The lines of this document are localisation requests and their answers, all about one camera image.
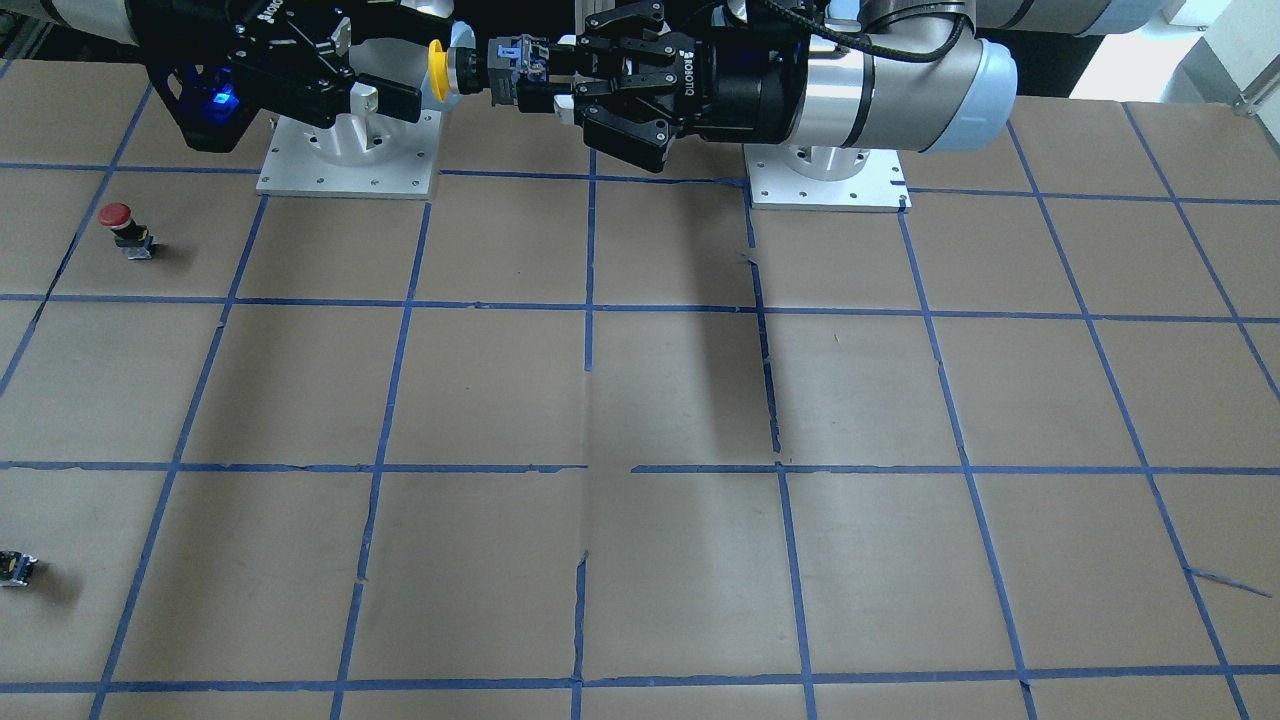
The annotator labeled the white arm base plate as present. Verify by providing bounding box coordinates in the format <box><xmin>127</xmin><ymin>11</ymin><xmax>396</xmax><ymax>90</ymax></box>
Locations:
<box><xmin>256</xmin><ymin>109</ymin><xmax>445</xmax><ymax>201</ymax></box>
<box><xmin>742</xmin><ymin>143</ymin><xmax>913</xmax><ymax>213</ymax></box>

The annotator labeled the yellow push button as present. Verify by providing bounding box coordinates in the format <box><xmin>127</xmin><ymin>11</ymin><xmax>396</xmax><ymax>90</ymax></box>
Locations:
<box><xmin>428</xmin><ymin>35</ymin><xmax>550</xmax><ymax>109</ymax></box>

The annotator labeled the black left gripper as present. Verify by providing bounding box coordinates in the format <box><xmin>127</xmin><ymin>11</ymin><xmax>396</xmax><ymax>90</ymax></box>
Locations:
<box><xmin>549</xmin><ymin>1</ymin><xmax>801</xmax><ymax>173</ymax></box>

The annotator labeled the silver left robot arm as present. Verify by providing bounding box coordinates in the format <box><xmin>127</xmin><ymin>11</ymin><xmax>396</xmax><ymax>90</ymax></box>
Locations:
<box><xmin>517</xmin><ymin>1</ymin><xmax>1158</xmax><ymax>173</ymax></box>

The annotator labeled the small black yellow switch block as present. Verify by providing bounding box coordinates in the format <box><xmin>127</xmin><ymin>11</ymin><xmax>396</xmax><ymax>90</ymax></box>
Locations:
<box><xmin>0</xmin><ymin>550</ymin><xmax>40</xmax><ymax>588</ymax></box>

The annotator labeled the aluminium frame post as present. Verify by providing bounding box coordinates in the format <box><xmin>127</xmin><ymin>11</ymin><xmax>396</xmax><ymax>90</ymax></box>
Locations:
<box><xmin>573</xmin><ymin>0</ymin><xmax>616</xmax><ymax>33</ymax></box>

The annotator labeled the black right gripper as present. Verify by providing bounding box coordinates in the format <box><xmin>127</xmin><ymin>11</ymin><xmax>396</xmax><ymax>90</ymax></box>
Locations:
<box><xmin>131</xmin><ymin>0</ymin><xmax>456</xmax><ymax>151</ymax></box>

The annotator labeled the red push button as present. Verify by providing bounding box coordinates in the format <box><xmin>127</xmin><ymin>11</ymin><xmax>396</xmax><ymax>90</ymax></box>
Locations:
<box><xmin>97</xmin><ymin>202</ymin><xmax>155</xmax><ymax>261</ymax></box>

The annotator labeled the brown paper table cover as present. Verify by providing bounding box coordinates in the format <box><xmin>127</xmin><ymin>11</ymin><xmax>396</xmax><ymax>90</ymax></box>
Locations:
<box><xmin>1</xmin><ymin>61</ymin><xmax>1279</xmax><ymax>719</ymax></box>

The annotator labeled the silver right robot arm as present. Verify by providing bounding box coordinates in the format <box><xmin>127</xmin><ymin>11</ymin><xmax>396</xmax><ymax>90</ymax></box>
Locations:
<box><xmin>3</xmin><ymin>1</ymin><xmax>454</xmax><ymax>152</ymax></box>

